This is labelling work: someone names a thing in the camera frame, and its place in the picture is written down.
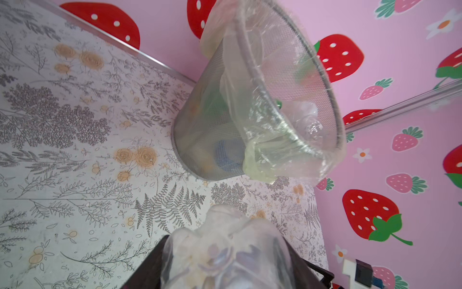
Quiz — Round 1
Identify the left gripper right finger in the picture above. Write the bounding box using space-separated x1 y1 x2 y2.
285 240 334 289

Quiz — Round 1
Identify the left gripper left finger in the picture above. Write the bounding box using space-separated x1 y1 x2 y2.
121 235 169 289

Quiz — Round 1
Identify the small bottle blue label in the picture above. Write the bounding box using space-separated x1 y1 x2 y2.
161 205 295 289

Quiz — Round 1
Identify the clear bottle bird label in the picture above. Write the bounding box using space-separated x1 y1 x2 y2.
287 101 324 147

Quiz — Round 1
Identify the clear plastic bin liner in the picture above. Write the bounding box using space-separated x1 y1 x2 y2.
200 1 346 186

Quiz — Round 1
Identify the grey mesh waste bin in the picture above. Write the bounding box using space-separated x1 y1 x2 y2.
171 0 347 181

